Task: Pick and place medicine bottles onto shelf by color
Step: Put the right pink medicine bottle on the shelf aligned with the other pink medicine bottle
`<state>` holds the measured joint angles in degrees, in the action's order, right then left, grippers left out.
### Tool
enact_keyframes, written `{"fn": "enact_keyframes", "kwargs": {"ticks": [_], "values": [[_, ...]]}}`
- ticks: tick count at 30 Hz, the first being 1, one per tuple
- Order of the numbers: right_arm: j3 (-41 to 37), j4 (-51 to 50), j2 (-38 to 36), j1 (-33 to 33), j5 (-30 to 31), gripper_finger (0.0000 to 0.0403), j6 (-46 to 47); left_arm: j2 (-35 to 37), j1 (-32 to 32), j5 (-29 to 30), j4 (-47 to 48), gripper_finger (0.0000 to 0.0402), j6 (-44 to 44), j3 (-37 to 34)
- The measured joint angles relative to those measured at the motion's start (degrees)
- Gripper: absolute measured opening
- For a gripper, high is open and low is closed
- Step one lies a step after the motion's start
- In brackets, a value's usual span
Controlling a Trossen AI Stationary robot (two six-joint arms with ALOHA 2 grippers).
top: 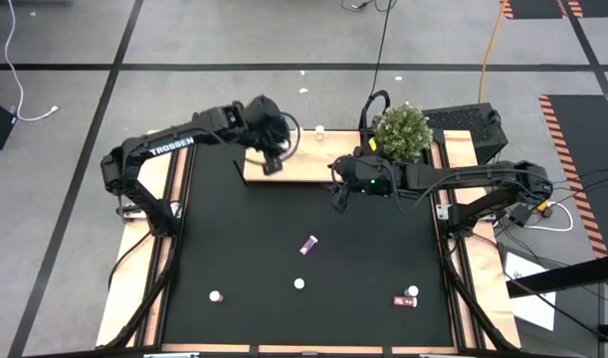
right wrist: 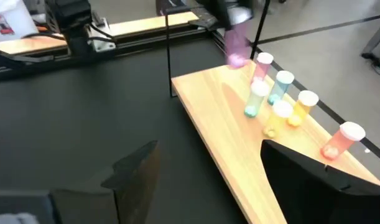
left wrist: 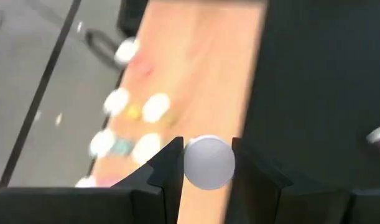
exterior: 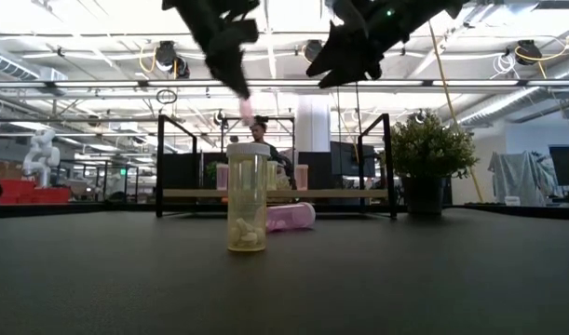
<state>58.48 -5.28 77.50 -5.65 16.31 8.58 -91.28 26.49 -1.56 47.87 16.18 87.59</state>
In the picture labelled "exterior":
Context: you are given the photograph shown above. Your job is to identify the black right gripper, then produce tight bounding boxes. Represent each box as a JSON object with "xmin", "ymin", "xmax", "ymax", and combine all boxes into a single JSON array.
[{"xmin": 305, "ymin": 0, "xmax": 409, "ymax": 89}]

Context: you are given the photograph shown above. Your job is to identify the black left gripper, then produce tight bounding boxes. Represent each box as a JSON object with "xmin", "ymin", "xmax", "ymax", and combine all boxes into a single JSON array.
[{"xmin": 161, "ymin": 0, "xmax": 262, "ymax": 101}]

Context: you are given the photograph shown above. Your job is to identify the red pill bottle white cap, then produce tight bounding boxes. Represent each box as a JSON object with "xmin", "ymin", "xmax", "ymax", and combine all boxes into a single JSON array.
[
  {"xmin": 238, "ymin": 94, "xmax": 256, "ymax": 127},
  {"xmin": 293, "ymin": 163, "xmax": 310, "ymax": 191}
]

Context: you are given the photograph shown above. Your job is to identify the purple pill bottle white cap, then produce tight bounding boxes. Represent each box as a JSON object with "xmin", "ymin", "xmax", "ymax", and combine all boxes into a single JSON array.
[
  {"xmin": 264, "ymin": 201, "xmax": 317, "ymax": 233},
  {"xmin": 215, "ymin": 162, "xmax": 230, "ymax": 191}
]

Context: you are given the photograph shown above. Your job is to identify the long ceiling light bar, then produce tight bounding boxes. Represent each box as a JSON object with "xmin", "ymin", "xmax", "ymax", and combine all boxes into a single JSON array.
[{"xmin": 0, "ymin": 78, "xmax": 569, "ymax": 89}]

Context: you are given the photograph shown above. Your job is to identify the person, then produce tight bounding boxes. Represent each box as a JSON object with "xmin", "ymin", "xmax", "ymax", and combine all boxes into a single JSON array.
[{"xmin": 249, "ymin": 120, "xmax": 296, "ymax": 190}]

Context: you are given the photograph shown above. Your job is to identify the white column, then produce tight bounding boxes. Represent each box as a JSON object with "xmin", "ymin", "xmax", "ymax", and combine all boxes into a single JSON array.
[{"xmin": 295, "ymin": 95, "xmax": 332, "ymax": 154}]

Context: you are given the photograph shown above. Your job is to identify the small green background plant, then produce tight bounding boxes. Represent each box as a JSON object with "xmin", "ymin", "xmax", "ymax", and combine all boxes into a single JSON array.
[{"xmin": 206, "ymin": 160, "xmax": 219, "ymax": 190}]

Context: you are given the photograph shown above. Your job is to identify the black partition panel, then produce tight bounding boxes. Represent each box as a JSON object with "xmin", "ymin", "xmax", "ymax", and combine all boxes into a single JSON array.
[
  {"xmin": 161, "ymin": 152, "xmax": 229, "ymax": 190},
  {"xmin": 306, "ymin": 151, "xmax": 332, "ymax": 190}
]

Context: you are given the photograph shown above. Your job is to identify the green plant in black pot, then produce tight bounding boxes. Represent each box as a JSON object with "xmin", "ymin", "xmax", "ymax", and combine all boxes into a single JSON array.
[{"xmin": 385, "ymin": 109, "xmax": 481, "ymax": 216}]

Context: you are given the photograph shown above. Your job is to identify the grey draped cloth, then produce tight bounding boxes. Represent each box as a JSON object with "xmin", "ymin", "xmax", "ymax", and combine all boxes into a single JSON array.
[{"xmin": 487, "ymin": 150, "xmax": 565, "ymax": 206}]

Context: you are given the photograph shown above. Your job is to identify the red crates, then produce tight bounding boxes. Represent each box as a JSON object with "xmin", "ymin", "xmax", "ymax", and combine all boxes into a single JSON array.
[{"xmin": 0, "ymin": 179, "xmax": 73, "ymax": 206}]

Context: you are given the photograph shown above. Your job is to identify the black ceiling cable reel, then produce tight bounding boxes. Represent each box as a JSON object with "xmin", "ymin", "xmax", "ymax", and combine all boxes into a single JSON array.
[
  {"xmin": 154, "ymin": 39, "xmax": 179, "ymax": 71},
  {"xmin": 304, "ymin": 39, "xmax": 325, "ymax": 64},
  {"xmin": 516, "ymin": 39, "xmax": 544, "ymax": 65}
]

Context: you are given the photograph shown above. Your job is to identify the black hanging cable ring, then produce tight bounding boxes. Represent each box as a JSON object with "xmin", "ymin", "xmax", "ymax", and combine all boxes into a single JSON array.
[{"xmin": 155, "ymin": 87, "xmax": 179, "ymax": 106}]

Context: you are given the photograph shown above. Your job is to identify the long yellow cable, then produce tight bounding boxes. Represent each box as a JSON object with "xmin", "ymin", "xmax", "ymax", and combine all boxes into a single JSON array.
[{"xmin": 427, "ymin": 20, "xmax": 484, "ymax": 204}]

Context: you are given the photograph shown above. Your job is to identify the wooden shelf black metal frame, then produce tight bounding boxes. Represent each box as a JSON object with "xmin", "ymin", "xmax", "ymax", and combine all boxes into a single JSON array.
[{"xmin": 155, "ymin": 113, "xmax": 399, "ymax": 220}]

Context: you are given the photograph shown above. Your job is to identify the white coiled cable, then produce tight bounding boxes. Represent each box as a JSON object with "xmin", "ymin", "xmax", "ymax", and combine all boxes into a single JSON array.
[{"xmin": 491, "ymin": 49, "xmax": 519, "ymax": 79}]

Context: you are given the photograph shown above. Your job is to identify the silver ventilation duct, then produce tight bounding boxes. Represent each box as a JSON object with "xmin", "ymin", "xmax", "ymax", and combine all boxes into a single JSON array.
[
  {"xmin": 0, "ymin": 46, "xmax": 69, "ymax": 97},
  {"xmin": 454, "ymin": 55, "xmax": 569, "ymax": 129}
]

